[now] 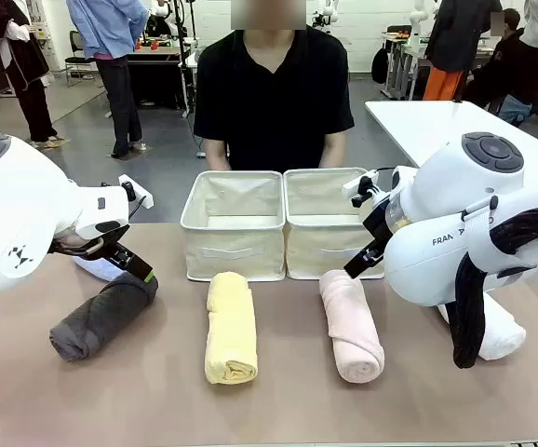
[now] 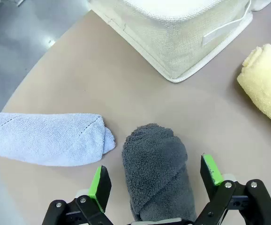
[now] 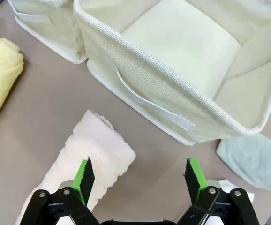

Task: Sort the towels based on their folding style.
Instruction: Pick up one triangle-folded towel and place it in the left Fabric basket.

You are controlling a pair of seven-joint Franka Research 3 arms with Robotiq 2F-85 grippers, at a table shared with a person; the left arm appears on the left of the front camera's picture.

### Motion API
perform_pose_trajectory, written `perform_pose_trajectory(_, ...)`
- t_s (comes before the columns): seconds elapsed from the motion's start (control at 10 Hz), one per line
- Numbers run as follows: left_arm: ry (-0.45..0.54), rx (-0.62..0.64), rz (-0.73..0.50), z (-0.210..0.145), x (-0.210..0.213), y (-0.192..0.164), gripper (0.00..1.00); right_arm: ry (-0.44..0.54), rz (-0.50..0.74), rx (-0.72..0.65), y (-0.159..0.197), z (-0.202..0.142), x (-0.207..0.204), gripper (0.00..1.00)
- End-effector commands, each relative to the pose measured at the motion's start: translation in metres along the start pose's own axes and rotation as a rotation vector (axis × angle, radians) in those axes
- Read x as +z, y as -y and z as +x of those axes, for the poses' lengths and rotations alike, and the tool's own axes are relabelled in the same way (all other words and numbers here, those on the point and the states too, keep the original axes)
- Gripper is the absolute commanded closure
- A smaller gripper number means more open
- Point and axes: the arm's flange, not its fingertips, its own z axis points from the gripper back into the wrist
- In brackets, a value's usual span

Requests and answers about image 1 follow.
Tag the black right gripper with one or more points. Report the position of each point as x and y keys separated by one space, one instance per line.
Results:
x=380 y=228

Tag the blue towel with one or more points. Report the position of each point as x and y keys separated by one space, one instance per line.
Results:
x=94 y=271

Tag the person's right forearm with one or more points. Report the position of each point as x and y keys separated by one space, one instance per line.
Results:
x=217 y=153

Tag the seated bystander in black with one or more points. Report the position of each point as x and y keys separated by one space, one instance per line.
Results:
x=511 y=60

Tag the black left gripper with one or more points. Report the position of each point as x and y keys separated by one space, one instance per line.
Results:
x=116 y=255

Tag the pink towel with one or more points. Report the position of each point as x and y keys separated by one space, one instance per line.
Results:
x=353 y=326

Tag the person's left forearm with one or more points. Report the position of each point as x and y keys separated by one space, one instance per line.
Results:
x=334 y=149

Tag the white table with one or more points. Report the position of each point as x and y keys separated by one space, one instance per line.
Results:
x=418 y=125

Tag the yellow towel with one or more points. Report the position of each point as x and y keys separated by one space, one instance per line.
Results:
x=229 y=326

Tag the white towel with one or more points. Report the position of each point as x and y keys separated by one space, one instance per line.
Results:
x=501 y=330

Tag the black office chair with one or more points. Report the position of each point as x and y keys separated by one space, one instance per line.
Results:
x=77 y=51

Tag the dark grey towel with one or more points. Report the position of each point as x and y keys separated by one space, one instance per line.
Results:
x=97 y=316

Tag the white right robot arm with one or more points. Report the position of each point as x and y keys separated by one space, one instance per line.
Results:
x=436 y=261

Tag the cream fabric storage bin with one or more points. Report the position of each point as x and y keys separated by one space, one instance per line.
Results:
x=315 y=251
x=232 y=251

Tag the bystander in orange trousers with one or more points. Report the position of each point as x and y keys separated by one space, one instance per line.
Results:
x=455 y=42

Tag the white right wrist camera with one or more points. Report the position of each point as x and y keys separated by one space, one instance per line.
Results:
x=357 y=184

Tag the bystander in black robe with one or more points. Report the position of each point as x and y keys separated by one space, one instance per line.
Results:
x=24 y=60

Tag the bystander in blue shirt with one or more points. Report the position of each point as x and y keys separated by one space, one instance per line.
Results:
x=111 y=46

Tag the person in black shirt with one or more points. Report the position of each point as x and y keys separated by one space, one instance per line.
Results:
x=273 y=102

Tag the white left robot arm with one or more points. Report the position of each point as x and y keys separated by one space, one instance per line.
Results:
x=17 y=200

